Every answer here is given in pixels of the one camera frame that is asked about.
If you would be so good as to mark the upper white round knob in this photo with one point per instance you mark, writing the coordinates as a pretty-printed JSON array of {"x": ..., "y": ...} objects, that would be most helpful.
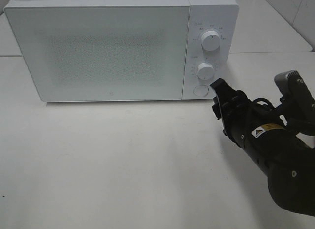
[{"x": 210, "y": 40}]

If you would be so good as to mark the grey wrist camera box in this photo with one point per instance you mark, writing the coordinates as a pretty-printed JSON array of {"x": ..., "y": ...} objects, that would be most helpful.
[{"x": 297, "y": 103}]

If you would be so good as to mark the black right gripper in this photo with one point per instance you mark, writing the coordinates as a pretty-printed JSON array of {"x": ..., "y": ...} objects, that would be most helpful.
[{"x": 239, "y": 115}]

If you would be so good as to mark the white round door button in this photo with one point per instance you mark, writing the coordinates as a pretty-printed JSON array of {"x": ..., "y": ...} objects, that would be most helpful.
[{"x": 201, "y": 90}]

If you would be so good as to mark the white round knob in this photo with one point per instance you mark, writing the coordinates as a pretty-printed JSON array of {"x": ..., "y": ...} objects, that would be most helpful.
[
  {"x": 205, "y": 71},
  {"x": 210, "y": 40}
]

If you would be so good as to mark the white microwave oven body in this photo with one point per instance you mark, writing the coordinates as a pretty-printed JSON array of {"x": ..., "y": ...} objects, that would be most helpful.
[{"x": 220, "y": 15}]

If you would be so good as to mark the lower white round knob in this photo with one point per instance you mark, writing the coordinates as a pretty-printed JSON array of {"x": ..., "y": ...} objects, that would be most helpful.
[{"x": 205, "y": 71}]

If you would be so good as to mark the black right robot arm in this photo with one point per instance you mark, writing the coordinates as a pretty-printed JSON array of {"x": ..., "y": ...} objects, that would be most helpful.
[{"x": 269, "y": 135}]

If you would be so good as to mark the white microwave door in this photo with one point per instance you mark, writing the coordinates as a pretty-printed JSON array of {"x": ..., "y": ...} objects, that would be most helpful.
[{"x": 103, "y": 54}]

